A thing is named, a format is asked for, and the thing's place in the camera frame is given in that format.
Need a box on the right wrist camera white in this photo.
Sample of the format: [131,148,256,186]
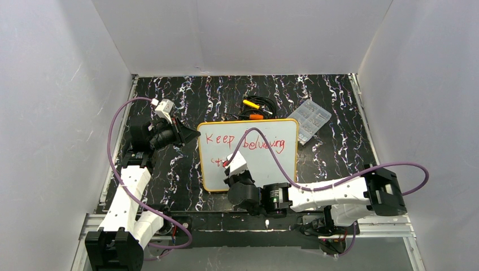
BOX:
[223,151,248,177]

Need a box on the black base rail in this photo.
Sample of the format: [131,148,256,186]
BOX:
[171,211,344,249]

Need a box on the orange handled tool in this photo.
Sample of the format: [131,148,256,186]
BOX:
[249,114,264,120]

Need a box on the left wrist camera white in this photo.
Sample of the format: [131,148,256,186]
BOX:
[151,99,174,124]

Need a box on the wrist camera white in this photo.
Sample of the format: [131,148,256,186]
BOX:
[151,99,174,124]
[223,151,248,177]

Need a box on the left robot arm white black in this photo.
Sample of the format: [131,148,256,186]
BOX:
[85,117,200,270]

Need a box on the whiteboard with yellow frame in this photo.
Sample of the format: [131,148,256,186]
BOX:
[197,119,299,192]

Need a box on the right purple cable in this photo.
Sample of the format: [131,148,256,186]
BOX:
[224,127,430,197]

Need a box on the clear plastic screw box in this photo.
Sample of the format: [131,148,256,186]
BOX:
[288,99,332,145]

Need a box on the yellow handled tool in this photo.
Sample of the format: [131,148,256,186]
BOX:
[242,99,261,110]

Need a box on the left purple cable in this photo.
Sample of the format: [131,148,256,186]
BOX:
[107,96,193,262]

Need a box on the purple cable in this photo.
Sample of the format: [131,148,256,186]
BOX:
[107,96,193,262]
[224,127,430,197]

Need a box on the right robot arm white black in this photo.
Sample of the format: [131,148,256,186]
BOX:
[224,167,407,227]

